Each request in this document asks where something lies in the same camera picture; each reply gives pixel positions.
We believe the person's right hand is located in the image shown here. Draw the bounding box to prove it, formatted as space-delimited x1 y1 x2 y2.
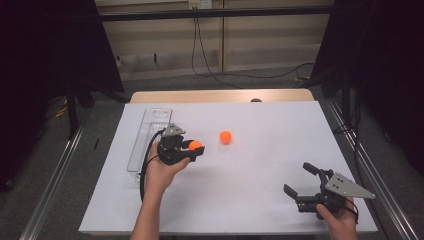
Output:
315 198 359 240

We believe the white table mat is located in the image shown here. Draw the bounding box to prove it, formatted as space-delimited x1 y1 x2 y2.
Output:
78 101 379 234

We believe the orange ball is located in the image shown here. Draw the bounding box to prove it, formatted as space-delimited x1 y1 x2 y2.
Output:
219 130 233 145
188 139 204 152

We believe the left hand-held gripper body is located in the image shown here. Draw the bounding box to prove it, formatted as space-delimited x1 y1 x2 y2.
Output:
157 123 189 166

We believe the yellow floor cable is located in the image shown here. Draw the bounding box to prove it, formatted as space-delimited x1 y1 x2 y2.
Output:
49 104 69 119

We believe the black power cable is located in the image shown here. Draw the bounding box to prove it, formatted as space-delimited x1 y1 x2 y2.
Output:
196 16 316 80
190 16 244 90

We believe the black metal stand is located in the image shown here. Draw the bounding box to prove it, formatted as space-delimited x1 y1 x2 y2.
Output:
64 79 129 141
299 66 358 134

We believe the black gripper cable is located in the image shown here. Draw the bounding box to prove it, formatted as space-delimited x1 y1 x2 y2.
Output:
139 129 166 203
344 198 360 225

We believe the black horizontal bar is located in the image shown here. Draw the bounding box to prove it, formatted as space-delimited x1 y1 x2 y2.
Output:
98 5 334 23

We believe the black curtain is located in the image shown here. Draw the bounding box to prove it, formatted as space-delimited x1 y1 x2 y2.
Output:
311 0 424 174
0 0 125 191

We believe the metal floor rail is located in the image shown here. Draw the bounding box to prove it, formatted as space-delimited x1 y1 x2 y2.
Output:
19 123 88 240
324 98 419 240

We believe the wooden table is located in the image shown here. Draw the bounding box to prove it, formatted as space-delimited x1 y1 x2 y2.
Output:
129 88 315 104

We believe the white wall socket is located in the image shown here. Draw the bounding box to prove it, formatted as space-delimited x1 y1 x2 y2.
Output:
188 0 213 10

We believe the person's left hand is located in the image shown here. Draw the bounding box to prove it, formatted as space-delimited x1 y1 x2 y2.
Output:
145 141 192 201

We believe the black floor cable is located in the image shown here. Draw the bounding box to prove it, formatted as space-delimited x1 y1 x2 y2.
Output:
333 93 371 174

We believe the clear plastic container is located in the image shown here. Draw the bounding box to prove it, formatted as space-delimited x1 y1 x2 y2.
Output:
126 107 174 183

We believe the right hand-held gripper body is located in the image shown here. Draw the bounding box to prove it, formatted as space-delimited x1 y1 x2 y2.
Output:
296 168 377 214

